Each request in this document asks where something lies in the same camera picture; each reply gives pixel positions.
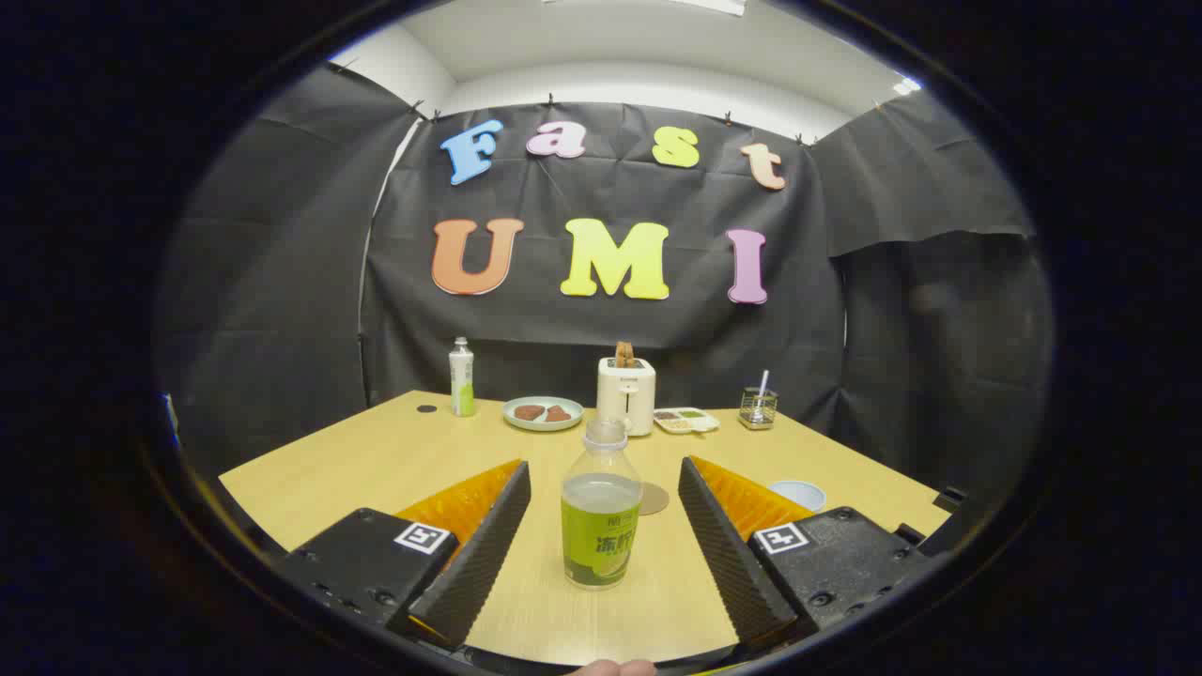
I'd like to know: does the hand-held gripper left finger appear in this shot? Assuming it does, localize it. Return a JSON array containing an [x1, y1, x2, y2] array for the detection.
[[277, 458, 532, 651]]

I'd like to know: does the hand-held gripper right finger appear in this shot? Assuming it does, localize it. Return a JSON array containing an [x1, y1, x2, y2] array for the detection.
[[678, 455, 931, 653]]

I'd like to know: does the pale blue cup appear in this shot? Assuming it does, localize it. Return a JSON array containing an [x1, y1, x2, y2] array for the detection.
[[768, 480, 827, 513]]

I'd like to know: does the green label juice bottle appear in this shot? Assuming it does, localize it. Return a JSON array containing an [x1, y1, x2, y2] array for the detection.
[[562, 419, 644, 591]]

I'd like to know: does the white and green capped bottle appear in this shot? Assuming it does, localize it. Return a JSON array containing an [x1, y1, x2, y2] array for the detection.
[[449, 337, 476, 418]]

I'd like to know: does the pale green plate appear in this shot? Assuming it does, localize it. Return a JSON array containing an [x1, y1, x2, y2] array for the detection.
[[502, 395, 584, 433]]

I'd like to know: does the white divided food tray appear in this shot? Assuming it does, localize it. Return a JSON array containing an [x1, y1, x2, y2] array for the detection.
[[654, 407, 720, 435]]

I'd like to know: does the wooden table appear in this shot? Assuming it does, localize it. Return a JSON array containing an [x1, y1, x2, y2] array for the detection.
[[218, 390, 951, 666]]

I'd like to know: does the white toaster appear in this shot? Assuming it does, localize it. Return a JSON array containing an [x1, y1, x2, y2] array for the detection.
[[596, 357, 656, 438]]

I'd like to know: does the wire mesh holder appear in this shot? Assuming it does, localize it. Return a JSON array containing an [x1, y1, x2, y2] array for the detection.
[[738, 387, 778, 431]]

